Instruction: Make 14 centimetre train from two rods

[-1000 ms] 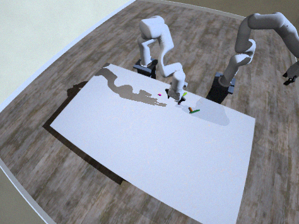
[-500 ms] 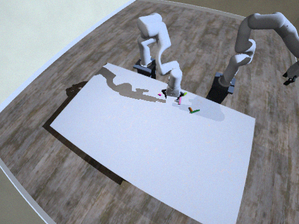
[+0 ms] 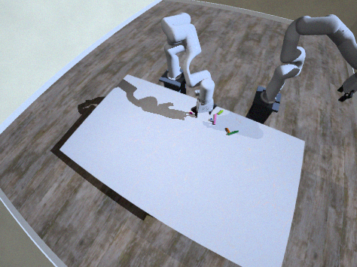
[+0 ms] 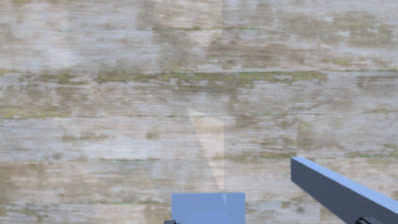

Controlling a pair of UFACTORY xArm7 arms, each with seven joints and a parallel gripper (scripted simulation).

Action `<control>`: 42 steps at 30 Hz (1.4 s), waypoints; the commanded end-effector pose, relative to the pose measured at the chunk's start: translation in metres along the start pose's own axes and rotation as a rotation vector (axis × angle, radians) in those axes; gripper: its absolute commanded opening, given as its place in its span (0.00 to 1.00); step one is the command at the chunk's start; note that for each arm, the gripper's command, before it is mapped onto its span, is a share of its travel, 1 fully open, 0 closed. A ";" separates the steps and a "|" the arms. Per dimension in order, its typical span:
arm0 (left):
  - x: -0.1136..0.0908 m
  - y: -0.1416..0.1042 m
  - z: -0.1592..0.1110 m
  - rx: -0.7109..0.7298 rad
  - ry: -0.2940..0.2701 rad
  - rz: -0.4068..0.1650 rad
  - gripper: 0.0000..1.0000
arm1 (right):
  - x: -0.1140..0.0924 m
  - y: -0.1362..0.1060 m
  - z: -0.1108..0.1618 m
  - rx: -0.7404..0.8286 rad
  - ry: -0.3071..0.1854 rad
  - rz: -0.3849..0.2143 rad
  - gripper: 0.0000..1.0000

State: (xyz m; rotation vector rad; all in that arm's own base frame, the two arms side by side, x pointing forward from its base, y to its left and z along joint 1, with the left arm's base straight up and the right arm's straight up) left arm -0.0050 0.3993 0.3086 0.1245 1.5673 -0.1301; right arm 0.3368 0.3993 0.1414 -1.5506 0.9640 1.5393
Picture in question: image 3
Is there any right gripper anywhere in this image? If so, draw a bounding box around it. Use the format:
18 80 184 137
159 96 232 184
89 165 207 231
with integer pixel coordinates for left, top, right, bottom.
191 99 217 117

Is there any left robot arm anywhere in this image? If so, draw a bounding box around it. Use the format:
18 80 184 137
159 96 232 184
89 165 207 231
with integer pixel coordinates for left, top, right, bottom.
261 14 357 104

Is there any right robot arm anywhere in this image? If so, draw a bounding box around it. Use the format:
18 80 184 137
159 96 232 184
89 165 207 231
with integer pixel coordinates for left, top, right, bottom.
161 13 215 104

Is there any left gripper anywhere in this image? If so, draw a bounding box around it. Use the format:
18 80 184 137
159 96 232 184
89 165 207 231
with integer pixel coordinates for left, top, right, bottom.
337 74 357 102

